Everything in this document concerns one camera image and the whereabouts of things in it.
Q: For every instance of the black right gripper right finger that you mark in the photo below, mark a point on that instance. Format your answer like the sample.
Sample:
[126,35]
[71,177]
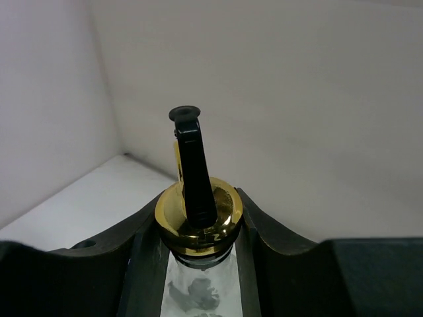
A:
[284,274]

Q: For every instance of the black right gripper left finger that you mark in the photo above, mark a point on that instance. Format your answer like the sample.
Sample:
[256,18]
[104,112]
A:
[118,272]

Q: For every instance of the glass bottle gold pourer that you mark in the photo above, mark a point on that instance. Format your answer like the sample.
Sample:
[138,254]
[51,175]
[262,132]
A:
[199,219]

